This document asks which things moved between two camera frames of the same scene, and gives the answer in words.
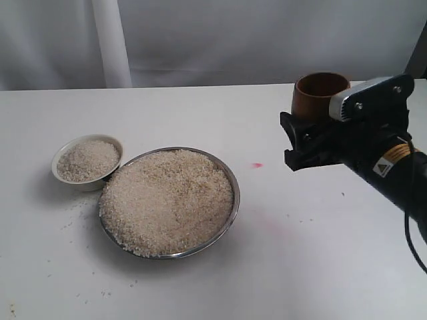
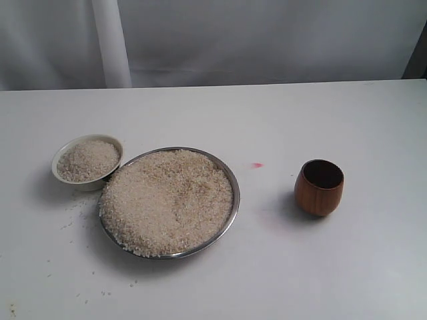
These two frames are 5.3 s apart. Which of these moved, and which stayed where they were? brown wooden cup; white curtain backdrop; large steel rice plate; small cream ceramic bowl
Moved: brown wooden cup
Stayed: small cream ceramic bowl; white curtain backdrop; large steel rice plate
